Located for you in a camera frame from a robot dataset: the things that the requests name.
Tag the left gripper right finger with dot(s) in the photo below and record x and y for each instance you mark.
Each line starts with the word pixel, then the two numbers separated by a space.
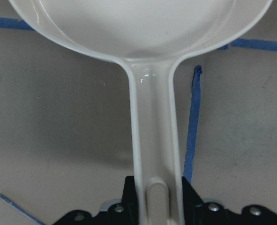
pixel 192 203

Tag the beige plastic dustpan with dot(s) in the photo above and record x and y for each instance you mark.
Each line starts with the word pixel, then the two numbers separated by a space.
pixel 148 39

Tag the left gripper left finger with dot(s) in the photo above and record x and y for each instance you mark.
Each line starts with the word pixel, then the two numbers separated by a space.
pixel 129 202

